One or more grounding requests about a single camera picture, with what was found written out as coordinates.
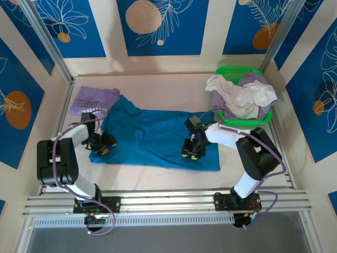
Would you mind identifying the teal blue t-shirt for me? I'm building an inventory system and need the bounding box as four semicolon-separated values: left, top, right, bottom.
88;94;221;172

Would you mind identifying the lavender t-shirt with dark print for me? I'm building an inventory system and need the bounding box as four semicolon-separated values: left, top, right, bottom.
70;85;121;118

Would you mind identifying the aluminium extrusion base beam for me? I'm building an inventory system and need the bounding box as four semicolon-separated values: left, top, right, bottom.
25;188;314;217

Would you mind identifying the green plastic laundry basket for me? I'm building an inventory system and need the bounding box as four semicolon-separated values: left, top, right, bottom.
214;65;273;128

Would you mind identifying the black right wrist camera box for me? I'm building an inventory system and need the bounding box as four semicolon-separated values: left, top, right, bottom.
184;115;203;130

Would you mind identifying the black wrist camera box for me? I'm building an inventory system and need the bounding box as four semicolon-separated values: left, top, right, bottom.
184;115;203;130
80;112;96;124

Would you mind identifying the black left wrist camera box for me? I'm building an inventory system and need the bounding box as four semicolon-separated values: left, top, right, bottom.
80;112;96;124

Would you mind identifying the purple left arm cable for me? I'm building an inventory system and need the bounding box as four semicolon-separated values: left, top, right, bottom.
51;115;116;235

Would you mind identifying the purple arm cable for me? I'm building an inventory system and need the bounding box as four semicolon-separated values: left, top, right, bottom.
199;108;287;230
51;115;116;235

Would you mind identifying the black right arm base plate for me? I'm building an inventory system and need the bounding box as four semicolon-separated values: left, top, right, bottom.
213;192;262;212

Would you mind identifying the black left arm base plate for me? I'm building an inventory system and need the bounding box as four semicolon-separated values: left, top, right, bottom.
73;196;122;214

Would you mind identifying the aluminium side rail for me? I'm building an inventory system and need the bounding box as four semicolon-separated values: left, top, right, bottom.
38;76;73;196
268;121;294;189

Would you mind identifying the white slotted cable duct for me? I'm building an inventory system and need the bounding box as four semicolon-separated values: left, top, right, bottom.
34;213;235;228

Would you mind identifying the blue floral wall panel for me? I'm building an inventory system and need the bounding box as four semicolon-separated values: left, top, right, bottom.
285;26;337;163
222;0;290;55
117;0;210;56
0;36;45;169
33;0;107;59

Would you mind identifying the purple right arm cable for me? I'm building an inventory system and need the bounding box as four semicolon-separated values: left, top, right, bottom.
199;108;287;230

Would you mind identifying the aluminium corner post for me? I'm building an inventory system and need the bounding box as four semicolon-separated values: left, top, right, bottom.
262;0;309;72
19;0;74;82

